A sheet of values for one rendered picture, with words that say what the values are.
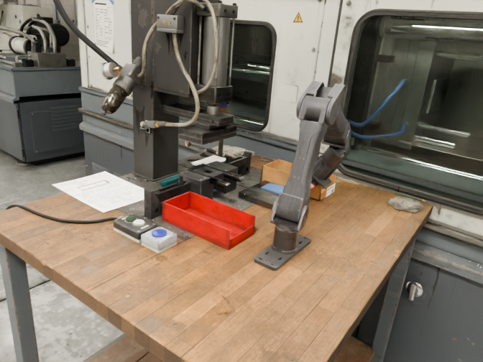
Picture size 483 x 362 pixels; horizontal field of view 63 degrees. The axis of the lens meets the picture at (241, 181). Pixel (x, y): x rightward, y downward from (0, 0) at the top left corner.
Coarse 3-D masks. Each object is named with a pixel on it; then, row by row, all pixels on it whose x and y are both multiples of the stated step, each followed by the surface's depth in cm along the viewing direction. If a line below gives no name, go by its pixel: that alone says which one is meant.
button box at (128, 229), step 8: (8, 208) 121; (24, 208) 115; (48, 216) 111; (120, 216) 111; (136, 216) 111; (120, 224) 106; (128, 224) 106; (144, 224) 106; (152, 224) 107; (120, 232) 107; (128, 232) 105; (136, 232) 103; (144, 232) 104; (136, 240) 104
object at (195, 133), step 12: (168, 108) 134; (180, 108) 132; (192, 108) 138; (204, 108) 135; (216, 108) 127; (204, 120) 126; (216, 120) 123; (228, 120) 127; (180, 132) 125; (192, 132) 122; (204, 132) 121; (216, 132) 125; (228, 132) 130
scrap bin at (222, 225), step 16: (192, 192) 123; (176, 208) 111; (192, 208) 124; (208, 208) 120; (224, 208) 116; (176, 224) 113; (192, 224) 109; (208, 224) 105; (224, 224) 116; (240, 224) 114; (208, 240) 107; (224, 240) 103; (240, 240) 107
